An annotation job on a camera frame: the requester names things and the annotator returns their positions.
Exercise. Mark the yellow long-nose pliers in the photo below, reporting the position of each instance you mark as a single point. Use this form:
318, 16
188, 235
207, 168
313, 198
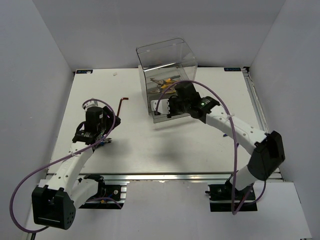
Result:
159, 90

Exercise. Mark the orange black pliers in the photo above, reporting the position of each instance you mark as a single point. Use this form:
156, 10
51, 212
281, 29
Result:
164, 84

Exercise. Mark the blue cutters left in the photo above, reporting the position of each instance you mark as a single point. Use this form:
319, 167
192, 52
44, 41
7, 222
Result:
104, 142

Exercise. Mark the blue label corner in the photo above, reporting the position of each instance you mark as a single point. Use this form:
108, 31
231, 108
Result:
84, 71
232, 69

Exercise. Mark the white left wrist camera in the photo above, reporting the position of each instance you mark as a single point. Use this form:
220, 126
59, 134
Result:
89, 103

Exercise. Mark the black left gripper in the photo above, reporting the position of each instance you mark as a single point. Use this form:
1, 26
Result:
110, 120

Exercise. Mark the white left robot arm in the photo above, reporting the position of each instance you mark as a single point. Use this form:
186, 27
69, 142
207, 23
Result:
55, 203

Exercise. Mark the clear plastic drawer organizer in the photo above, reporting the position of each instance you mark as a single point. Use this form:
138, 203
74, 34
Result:
160, 65

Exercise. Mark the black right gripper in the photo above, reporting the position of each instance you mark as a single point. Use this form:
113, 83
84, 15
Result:
170, 102

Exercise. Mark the blue label left corner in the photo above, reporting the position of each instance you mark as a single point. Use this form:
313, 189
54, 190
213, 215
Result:
84, 71

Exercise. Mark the blue label right corner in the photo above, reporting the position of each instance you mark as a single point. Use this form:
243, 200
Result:
232, 69

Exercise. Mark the yellow needle-nose pliers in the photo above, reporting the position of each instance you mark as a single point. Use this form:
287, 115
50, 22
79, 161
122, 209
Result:
157, 81

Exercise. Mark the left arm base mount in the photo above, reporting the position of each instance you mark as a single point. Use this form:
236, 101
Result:
115, 191

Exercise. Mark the brown hex key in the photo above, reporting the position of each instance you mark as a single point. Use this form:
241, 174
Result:
120, 105

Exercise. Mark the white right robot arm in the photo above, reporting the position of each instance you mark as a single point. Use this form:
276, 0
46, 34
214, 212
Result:
266, 150

